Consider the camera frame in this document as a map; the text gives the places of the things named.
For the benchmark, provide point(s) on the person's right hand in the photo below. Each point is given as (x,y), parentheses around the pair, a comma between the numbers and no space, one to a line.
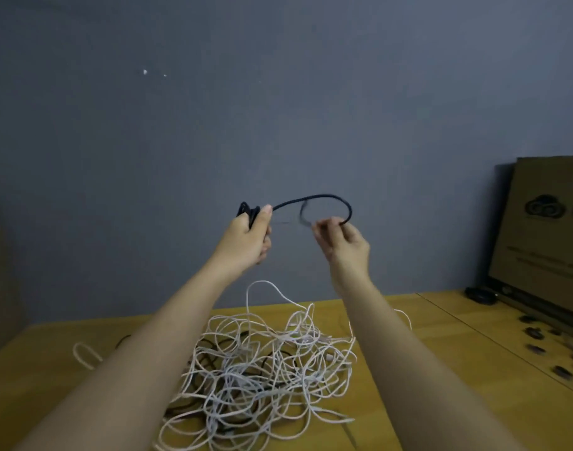
(345,250)

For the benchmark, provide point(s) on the person's left hand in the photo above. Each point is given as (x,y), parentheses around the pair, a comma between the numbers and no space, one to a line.
(241,247)

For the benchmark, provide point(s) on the group of black cable ties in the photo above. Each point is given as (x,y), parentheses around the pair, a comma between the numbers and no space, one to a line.
(561,371)

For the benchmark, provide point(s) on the person's right forearm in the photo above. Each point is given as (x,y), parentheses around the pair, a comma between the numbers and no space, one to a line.
(418,380)

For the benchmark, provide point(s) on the person's left forearm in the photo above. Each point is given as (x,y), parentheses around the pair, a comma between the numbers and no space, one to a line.
(127,380)

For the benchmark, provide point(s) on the cardboard box with black print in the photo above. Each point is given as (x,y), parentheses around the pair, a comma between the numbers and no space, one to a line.
(550,230)

